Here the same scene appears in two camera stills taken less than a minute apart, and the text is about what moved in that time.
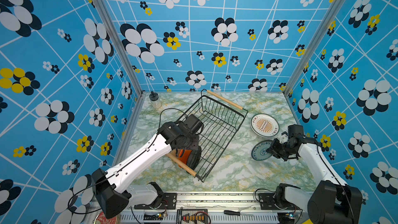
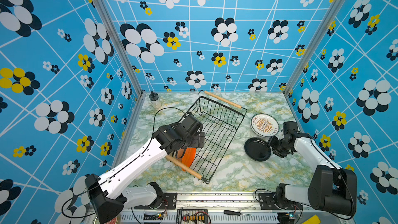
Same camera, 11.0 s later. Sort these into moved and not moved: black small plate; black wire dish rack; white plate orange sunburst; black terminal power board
Moved: black small plate
Not moved: white plate orange sunburst; black terminal power board; black wire dish rack
